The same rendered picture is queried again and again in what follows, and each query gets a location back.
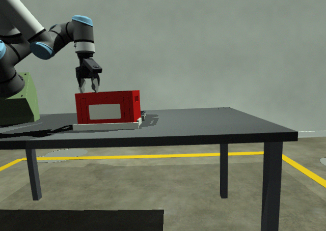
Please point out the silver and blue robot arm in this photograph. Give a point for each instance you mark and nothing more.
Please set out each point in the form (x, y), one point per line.
(21, 34)

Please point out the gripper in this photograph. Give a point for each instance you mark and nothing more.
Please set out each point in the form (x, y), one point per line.
(83, 72)

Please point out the red crate with dividers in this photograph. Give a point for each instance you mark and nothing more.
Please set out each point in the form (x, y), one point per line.
(109, 107)

